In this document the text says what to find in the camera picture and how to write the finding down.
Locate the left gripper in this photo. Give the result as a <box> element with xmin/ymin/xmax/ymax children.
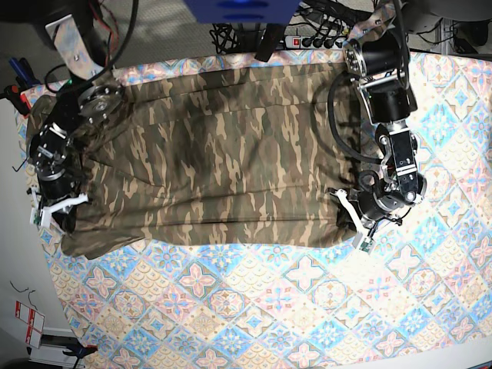
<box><xmin>347</xmin><ymin>182</ymin><xmax>407</xmax><ymax>231</ymax></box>

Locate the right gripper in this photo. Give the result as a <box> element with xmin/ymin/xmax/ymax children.
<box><xmin>38</xmin><ymin>176</ymin><xmax>83</xmax><ymax>211</ymax></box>

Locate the camouflage T-shirt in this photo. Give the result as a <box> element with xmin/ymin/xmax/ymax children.
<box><xmin>61</xmin><ymin>63</ymin><xmax>359</xmax><ymax>259</ymax></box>

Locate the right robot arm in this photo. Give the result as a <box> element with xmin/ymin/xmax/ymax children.
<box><xmin>1</xmin><ymin>1</ymin><xmax>138</xmax><ymax>218</ymax></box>

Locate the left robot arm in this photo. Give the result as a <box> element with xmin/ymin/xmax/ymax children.
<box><xmin>327</xmin><ymin>1</ymin><xmax>427</xmax><ymax>233</ymax></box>

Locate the black allen key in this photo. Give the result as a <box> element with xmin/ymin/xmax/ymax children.
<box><xmin>12</xmin><ymin>158</ymin><xmax>28</xmax><ymax>173</ymax></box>

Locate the patterned tile tablecloth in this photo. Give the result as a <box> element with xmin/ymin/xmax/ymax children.
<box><xmin>39</xmin><ymin>53</ymin><xmax>491</xmax><ymax>368</ymax></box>

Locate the red black table clamp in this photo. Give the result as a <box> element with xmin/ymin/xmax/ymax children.
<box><xmin>1</xmin><ymin>85</ymin><xmax>32</xmax><ymax>118</ymax></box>

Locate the blue table clamp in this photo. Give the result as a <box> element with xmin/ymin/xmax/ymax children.
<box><xmin>8</xmin><ymin>58</ymin><xmax>41</xmax><ymax>90</ymax></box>

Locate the red white label tag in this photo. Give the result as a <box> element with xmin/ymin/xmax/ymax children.
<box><xmin>15</xmin><ymin>301</ymin><xmax>45</xmax><ymax>349</ymax></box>

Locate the black blue bottom clamp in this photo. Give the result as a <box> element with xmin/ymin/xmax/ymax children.
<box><xmin>62</xmin><ymin>344</ymin><xmax>98</xmax><ymax>366</ymax></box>

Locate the white power strip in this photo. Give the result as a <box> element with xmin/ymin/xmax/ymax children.
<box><xmin>283</xmin><ymin>35</ymin><xmax>347</xmax><ymax>50</ymax></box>

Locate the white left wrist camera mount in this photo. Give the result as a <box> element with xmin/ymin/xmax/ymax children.
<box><xmin>329</xmin><ymin>188</ymin><xmax>386</xmax><ymax>254</ymax></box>

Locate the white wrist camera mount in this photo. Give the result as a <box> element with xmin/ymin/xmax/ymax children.
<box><xmin>329</xmin><ymin>188</ymin><xmax>386</xmax><ymax>254</ymax></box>
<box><xmin>27</xmin><ymin>187</ymin><xmax>89</xmax><ymax>228</ymax></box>

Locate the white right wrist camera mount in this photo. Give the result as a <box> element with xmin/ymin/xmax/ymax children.
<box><xmin>27</xmin><ymin>187</ymin><xmax>89</xmax><ymax>228</ymax></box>

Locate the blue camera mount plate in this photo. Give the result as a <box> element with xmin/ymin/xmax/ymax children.
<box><xmin>184</xmin><ymin>0</ymin><xmax>301</xmax><ymax>24</ymax></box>

